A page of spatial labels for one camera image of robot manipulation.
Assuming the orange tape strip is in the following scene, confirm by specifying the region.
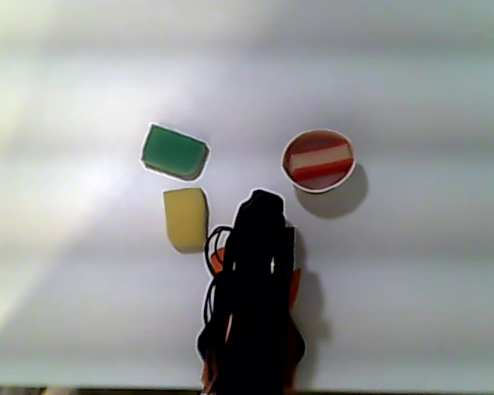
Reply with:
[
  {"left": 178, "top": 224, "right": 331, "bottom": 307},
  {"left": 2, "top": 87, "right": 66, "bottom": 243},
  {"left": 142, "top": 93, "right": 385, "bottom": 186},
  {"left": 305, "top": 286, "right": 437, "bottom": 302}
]
[{"left": 208, "top": 245, "right": 228, "bottom": 275}]

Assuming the black cable bundle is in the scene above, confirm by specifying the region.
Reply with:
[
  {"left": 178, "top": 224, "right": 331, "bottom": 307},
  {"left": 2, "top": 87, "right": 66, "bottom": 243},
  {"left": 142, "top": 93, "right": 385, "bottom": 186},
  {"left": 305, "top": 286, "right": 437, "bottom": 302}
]
[{"left": 203, "top": 224, "right": 233, "bottom": 332}]

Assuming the green and white sponge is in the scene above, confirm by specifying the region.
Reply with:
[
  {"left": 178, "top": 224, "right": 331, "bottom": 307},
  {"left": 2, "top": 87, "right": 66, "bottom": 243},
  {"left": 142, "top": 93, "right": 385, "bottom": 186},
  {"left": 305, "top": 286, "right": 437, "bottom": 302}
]
[{"left": 139, "top": 123, "right": 212, "bottom": 182}]

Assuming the yellow sponge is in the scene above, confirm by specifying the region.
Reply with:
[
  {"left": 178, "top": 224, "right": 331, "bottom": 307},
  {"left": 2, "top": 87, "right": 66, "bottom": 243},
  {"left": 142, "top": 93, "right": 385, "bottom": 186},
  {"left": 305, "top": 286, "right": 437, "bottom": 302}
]
[{"left": 161, "top": 188, "right": 211, "bottom": 253}]

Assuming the white paper cup green tape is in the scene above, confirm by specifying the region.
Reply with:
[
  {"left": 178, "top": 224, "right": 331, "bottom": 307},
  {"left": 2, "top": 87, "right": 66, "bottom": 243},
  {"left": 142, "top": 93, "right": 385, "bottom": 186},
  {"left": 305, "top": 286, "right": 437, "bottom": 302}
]
[{"left": 281, "top": 128, "right": 357, "bottom": 194}]

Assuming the red and white sponge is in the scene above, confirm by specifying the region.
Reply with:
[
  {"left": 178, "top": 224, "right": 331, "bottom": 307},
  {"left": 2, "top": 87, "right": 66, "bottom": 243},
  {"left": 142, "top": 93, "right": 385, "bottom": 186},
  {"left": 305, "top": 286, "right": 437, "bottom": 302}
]
[{"left": 286, "top": 141, "right": 352, "bottom": 184}]

